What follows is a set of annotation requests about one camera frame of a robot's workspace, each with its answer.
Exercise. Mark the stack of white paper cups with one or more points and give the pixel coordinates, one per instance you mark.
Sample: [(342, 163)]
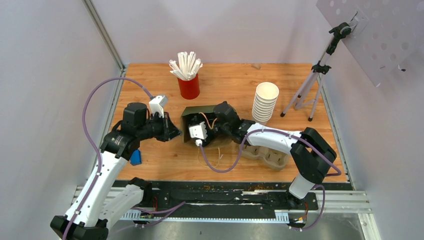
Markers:
[(265, 99)]

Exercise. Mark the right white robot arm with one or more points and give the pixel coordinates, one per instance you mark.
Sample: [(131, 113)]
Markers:
[(312, 155)]

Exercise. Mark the grey perforated panel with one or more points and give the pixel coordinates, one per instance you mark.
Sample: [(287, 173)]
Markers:
[(385, 32)]

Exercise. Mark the blue toy brick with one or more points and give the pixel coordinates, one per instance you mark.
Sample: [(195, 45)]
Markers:
[(136, 158)]

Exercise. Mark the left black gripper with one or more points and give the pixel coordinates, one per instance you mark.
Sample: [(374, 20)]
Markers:
[(167, 125)]

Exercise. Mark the red cup holder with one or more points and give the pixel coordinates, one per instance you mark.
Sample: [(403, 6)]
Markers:
[(189, 89)]

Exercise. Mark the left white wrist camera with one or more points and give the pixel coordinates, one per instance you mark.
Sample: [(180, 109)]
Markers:
[(157, 105)]

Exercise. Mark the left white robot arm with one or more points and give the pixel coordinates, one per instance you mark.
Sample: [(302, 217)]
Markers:
[(89, 218)]

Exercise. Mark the white wrapped straws bundle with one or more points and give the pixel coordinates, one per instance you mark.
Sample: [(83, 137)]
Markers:
[(186, 67)]

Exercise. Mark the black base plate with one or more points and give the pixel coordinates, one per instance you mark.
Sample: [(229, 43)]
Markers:
[(226, 200)]

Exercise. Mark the brown cardboard cup carrier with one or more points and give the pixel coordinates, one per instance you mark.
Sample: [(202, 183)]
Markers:
[(273, 159)]

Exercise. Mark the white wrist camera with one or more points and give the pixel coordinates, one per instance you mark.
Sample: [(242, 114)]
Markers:
[(198, 131), (157, 105)]

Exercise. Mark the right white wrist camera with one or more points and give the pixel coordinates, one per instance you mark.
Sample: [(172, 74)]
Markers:
[(198, 131)]

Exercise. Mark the grey tripod stand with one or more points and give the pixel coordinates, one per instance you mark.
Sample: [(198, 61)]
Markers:
[(318, 70)]

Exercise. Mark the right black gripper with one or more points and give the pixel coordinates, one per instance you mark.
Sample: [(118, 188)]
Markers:
[(209, 138)]

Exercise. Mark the green paper bag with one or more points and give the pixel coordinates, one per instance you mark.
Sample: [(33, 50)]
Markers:
[(215, 141)]

